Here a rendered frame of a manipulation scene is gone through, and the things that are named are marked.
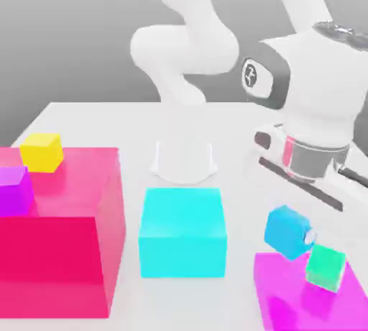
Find large cyan box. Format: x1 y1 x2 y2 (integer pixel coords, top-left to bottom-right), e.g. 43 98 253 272
137 187 229 279

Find small blue cube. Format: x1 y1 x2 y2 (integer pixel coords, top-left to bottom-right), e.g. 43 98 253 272
263 204 313 262

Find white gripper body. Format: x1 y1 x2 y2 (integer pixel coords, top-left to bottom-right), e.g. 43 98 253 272
244 148 346 222

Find small yellow cube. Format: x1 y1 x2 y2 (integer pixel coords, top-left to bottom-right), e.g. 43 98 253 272
19 132 65 174

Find large magenta box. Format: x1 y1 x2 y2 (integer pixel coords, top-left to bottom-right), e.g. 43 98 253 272
253 251 368 331

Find large pink box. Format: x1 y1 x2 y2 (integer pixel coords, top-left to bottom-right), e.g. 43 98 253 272
0 146 127 319

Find small purple cube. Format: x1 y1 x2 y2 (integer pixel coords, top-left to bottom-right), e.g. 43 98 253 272
0 165 36 219

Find small green cube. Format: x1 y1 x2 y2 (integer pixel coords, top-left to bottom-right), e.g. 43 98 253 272
305 243 347 294

